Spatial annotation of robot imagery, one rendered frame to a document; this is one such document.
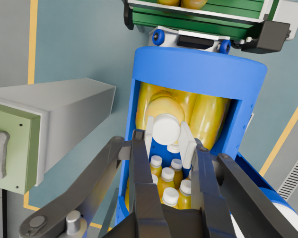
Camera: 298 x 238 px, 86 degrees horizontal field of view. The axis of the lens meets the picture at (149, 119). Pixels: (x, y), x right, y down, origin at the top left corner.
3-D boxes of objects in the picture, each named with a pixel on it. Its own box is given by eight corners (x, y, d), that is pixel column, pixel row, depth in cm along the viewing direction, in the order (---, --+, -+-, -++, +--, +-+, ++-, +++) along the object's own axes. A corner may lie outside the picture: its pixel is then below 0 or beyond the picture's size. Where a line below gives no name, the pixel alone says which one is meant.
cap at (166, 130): (184, 127, 23) (186, 132, 21) (164, 144, 24) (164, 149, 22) (166, 108, 23) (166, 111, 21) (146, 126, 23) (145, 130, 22)
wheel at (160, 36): (158, 44, 46) (163, 46, 48) (161, 27, 45) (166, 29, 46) (149, 44, 50) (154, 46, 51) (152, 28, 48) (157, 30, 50)
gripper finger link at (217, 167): (198, 159, 14) (232, 165, 14) (189, 136, 19) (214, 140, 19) (194, 173, 14) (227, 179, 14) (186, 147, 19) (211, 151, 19)
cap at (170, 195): (171, 191, 44) (173, 186, 43) (180, 202, 41) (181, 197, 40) (159, 195, 42) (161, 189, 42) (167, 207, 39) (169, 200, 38)
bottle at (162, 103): (182, 104, 41) (200, 129, 23) (162, 122, 42) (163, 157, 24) (163, 84, 40) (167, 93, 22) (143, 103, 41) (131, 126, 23)
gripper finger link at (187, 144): (189, 142, 15) (197, 143, 15) (181, 120, 22) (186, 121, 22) (182, 168, 16) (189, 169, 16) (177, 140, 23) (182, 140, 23)
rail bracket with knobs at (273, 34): (232, 50, 53) (249, 46, 44) (239, 27, 51) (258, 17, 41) (262, 55, 53) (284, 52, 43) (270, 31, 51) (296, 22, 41)
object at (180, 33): (173, 46, 52) (176, 40, 40) (174, 38, 51) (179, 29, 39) (203, 52, 52) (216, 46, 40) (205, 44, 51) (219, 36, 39)
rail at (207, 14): (129, 6, 47) (127, 2, 44) (129, 3, 47) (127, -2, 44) (264, 27, 46) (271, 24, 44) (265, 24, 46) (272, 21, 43)
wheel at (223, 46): (217, 54, 47) (224, 55, 46) (221, 37, 46) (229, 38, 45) (222, 56, 51) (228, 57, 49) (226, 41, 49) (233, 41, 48)
